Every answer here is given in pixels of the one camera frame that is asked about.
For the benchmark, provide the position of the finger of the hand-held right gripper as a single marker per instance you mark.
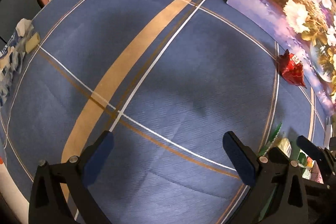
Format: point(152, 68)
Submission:
point(312, 149)
point(278, 154)

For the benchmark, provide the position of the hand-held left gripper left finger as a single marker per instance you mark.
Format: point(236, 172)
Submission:
point(101, 153)

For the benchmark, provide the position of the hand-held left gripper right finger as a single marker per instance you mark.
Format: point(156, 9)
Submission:
point(237, 158)

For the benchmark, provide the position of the white box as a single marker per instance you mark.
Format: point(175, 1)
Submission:
point(329, 132)

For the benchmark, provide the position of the crumpled red snack packet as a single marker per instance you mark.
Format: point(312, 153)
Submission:
point(292, 69)

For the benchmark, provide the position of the blue plaid tablecloth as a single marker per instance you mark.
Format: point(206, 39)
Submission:
point(157, 69)

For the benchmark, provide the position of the small cream block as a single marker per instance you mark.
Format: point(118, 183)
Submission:
point(32, 42)

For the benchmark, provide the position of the crumpled blue white wrapper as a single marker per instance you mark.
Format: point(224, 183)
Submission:
point(10, 56)

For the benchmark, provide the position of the flower painting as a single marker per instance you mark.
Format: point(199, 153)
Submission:
point(302, 8)

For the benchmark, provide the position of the dark furniture panel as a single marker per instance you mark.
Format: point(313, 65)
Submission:
point(15, 3)

